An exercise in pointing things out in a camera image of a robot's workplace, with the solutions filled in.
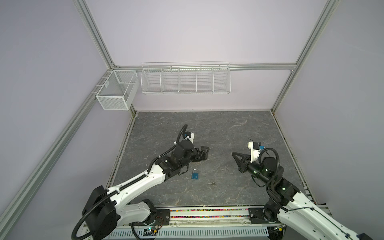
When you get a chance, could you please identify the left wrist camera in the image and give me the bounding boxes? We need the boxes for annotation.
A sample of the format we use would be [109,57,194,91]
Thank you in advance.
[183,131,195,143]

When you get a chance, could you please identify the aluminium frame profiles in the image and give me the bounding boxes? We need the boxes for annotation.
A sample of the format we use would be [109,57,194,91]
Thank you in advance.
[1,1,340,240]

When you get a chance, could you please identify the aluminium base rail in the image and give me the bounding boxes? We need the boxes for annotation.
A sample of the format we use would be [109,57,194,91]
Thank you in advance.
[82,205,301,231]

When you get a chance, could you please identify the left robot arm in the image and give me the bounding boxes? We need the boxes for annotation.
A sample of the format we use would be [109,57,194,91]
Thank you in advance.
[71,125,210,240]

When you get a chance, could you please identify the white mesh box basket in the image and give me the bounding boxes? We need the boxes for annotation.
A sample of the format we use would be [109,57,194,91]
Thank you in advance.
[96,70,140,111]

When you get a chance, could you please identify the white vented cable duct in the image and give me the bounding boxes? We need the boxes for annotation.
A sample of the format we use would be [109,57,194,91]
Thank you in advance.
[91,226,270,240]

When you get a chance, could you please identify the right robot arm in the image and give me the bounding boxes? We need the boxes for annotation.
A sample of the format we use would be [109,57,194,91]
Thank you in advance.
[232,148,370,240]

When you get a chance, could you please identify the white wire shelf basket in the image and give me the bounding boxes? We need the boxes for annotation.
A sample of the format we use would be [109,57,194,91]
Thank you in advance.
[141,62,232,95]

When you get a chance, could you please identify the blue padlock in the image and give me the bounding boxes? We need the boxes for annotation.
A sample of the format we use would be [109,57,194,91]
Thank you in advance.
[191,169,199,180]

